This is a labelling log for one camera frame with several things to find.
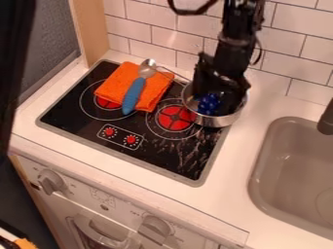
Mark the blue handled silver spoon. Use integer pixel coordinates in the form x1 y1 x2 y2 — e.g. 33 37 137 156
121 58 158 116

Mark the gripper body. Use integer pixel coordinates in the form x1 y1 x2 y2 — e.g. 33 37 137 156
190 52 253 117

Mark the orange cloth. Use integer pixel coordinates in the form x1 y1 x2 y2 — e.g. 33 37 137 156
93 61 176 113

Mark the blue toy grape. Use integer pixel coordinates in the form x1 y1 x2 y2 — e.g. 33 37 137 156
196 92 223 117

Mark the silver pot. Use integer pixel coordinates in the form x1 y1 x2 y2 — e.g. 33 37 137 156
179 80 249 128

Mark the toy sink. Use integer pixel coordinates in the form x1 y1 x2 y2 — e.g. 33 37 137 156
246 117 333 241

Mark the toy stove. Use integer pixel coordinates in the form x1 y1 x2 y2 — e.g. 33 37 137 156
35 58 232 188

